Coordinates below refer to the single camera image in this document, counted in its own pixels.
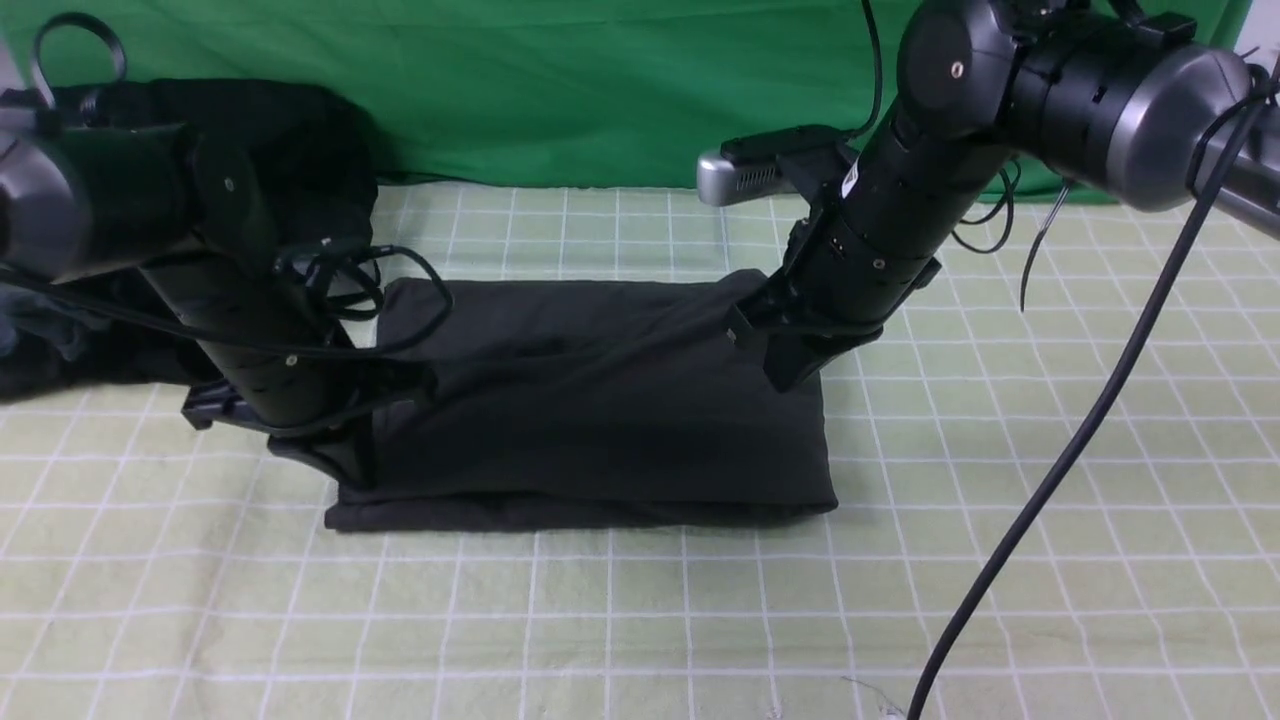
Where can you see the pile of black clothes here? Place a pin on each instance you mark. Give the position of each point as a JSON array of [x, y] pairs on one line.
[[315, 172]]

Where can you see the green checkered table mat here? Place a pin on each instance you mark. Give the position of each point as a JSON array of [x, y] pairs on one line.
[[155, 572]]

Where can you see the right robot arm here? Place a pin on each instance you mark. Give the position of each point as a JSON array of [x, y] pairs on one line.
[[1128, 104]]

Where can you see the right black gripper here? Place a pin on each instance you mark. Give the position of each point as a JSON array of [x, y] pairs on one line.
[[870, 237]]

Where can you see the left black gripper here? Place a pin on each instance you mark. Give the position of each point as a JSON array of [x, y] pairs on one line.
[[285, 370]]

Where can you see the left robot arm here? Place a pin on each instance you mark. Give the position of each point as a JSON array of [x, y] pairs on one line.
[[212, 234]]

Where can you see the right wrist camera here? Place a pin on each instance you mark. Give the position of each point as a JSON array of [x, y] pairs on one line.
[[793, 160]]

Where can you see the dark gray long-sleeve top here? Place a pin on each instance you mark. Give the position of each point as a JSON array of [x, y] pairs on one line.
[[593, 405]]

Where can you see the green backdrop cloth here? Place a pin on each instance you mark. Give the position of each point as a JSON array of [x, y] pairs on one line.
[[520, 93]]

